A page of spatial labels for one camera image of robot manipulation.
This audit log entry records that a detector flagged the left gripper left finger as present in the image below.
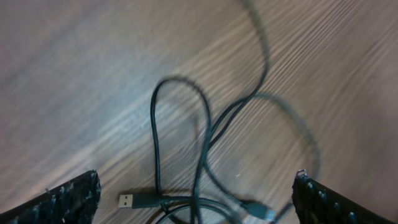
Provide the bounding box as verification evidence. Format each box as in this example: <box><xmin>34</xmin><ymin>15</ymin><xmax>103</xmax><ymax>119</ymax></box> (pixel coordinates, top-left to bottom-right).
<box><xmin>1</xmin><ymin>170</ymin><xmax>101</xmax><ymax>224</ymax></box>

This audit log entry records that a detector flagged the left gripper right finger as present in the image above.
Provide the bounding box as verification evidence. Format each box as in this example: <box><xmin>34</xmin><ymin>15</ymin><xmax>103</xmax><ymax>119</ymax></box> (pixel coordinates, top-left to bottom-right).
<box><xmin>292</xmin><ymin>169</ymin><xmax>394</xmax><ymax>224</ymax></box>

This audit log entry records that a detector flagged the thin black micro-USB cable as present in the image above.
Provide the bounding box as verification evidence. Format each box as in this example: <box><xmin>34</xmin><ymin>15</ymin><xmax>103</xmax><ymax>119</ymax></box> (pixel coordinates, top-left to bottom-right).
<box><xmin>203</xmin><ymin>0</ymin><xmax>321</xmax><ymax>223</ymax></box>

